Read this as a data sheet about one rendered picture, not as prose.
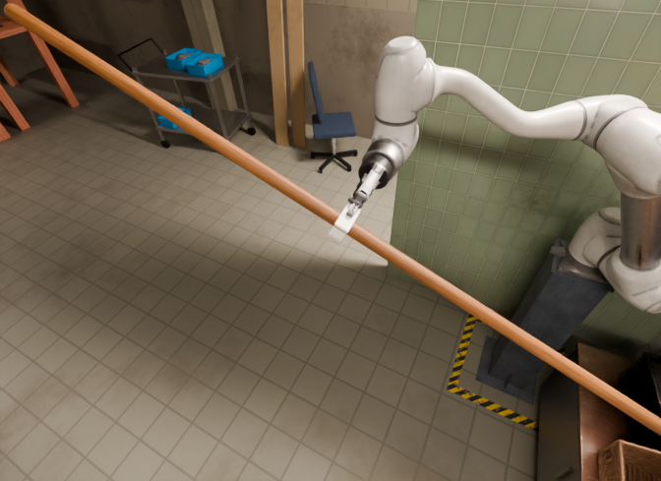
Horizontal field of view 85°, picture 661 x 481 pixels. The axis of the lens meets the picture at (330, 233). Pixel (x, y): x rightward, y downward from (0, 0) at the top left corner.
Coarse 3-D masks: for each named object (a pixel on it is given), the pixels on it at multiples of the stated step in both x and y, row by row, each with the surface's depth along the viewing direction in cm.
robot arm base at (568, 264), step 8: (552, 248) 150; (560, 248) 150; (568, 248) 147; (560, 256) 150; (568, 256) 146; (560, 264) 146; (568, 264) 145; (576, 264) 142; (576, 272) 143; (584, 272) 142; (592, 272) 141; (600, 272) 141; (600, 280) 140
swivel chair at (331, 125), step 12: (312, 72) 319; (312, 84) 316; (312, 120) 358; (324, 120) 354; (336, 120) 352; (348, 120) 352; (324, 132) 338; (336, 132) 337; (348, 132) 337; (312, 156) 385; (336, 156) 372; (348, 168) 364
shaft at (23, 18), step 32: (32, 32) 71; (96, 64) 70; (192, 128) 70; (256, 160) 71; (288, 192) 71; (352, 224) 71; (384, 256) 71; (448, 288) 71; (480, 320) 72; (544, 352) 71; (640, 416) 71
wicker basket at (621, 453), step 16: (608, 448) 131; (624, 448) 127; (640, 448) 123; (608, 464) 133; (624, 464) 133; (640, 464) 130; (656, 464) 125; (608, 480) 126; (624, 480) 118; (640, 480) 130; (656, 480) 130
